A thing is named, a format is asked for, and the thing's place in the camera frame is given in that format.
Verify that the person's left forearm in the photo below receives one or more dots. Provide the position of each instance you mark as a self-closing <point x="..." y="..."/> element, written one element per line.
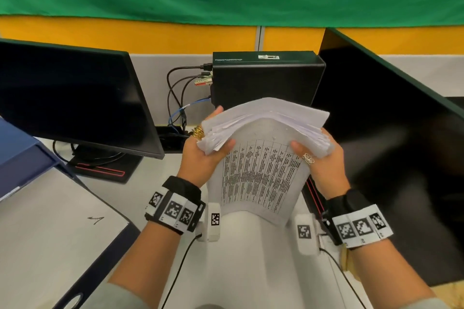
<point x="148" y="258"/>

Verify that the grey right sleeve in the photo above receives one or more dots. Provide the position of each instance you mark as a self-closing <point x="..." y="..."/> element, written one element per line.
<point x="424" y="304"/>

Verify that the printed table paper sheet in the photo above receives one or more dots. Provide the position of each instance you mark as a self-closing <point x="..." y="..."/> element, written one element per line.
<point x="261" y="178"/>

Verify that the person's left thumb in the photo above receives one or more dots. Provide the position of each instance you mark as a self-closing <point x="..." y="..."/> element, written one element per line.
<point x="221" y="147"/>

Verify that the person's right forearm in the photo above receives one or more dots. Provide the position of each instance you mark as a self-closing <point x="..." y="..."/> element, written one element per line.
<point x="384" y="269"/>

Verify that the person's left hand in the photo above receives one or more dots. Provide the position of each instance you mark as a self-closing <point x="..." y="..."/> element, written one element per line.
<point x="194" y="162"/>

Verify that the black marker wristband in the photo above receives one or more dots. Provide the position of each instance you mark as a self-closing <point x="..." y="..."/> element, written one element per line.
<point x="174" y="207"/>
<point x="359" y="223"/>

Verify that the person's right hand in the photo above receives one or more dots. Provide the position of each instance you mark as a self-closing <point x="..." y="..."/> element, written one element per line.
<point x="328" y="174"/>

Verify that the large black monitor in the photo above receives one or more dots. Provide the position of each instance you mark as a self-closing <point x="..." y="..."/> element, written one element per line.
<point x="395" y="145"/>

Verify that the black desktop computer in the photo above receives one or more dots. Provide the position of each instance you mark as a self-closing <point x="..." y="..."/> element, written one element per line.
<point x="268" y="80"/>

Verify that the white sheet with pen mark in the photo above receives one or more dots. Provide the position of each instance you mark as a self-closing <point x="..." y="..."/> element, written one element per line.
<point x="50" y="240"/>

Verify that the stack of white paper sheets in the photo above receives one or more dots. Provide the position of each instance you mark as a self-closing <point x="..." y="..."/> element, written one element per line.
<point x="268" y="120"/>

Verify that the blue box file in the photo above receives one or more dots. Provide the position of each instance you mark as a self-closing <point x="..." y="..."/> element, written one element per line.
<point x="21" y="156"/>

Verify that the gold finger rings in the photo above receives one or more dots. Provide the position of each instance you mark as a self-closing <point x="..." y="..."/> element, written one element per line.
<point x="198" y="133"/>

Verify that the dark blue open binder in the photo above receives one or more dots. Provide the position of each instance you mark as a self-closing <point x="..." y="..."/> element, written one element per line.
<point x="105" y="261"/>

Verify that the yellow and grey cubicle partition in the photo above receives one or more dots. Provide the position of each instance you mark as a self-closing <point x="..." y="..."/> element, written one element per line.
<point x="145" y="40"/>
<point x="398" y="44"/>

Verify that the grey left sleeve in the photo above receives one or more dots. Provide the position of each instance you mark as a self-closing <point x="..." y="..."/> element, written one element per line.
<point x="112" y="298"/>

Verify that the grey sleeve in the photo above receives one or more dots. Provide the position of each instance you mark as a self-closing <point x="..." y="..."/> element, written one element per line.
<point x="424" y="304"/>
<point x="112" y="298"/>

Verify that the person's right thumb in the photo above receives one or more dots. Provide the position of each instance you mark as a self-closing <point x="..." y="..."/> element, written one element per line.
<point x="300" y="149"/>

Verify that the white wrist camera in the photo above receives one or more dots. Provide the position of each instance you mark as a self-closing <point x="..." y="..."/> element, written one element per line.
<point x="306" y="234"/>
<point x="214" y="223"/>

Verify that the black monitor with red-lined base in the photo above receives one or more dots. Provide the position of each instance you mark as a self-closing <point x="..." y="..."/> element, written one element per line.
<point x="69" y="95"/>

